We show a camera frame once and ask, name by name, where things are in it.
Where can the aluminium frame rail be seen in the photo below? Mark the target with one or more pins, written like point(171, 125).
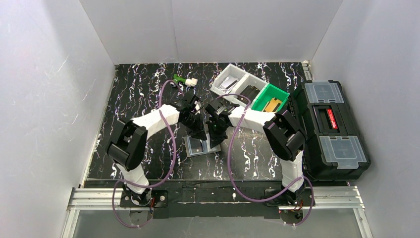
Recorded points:
point(222, 201)

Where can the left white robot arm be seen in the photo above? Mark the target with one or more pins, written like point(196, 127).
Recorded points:
point(127, 143)

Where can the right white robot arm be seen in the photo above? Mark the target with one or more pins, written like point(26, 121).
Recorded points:
point(285, 136)

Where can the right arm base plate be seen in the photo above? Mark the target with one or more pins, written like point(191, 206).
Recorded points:
point(285, 197)

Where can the green plastic bin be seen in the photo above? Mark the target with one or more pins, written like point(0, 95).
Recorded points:
point(268, 92)

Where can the black item in bin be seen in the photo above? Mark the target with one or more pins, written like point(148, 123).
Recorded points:
point(249, 92)

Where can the cards in white bin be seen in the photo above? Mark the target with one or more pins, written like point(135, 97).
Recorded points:
point(228, 83)

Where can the credit card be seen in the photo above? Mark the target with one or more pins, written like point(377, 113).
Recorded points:
point(196, 146)

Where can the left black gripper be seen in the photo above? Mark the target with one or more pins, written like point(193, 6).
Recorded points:
point(197, 128)

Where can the black tool box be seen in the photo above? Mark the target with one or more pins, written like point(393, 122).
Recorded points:
point(334, 149)

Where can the white two-compartment bin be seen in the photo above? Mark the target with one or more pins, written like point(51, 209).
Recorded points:
point(243, 78)

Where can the green white pipe fitting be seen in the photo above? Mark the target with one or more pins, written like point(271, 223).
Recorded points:
point(190, 82)

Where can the yellow item in green bin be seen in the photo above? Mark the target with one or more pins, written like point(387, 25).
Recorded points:
point(273, 105)

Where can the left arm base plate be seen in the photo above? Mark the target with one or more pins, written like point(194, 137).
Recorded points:
point(149, 198)

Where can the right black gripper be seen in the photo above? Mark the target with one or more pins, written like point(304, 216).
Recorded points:
point(216, 129)

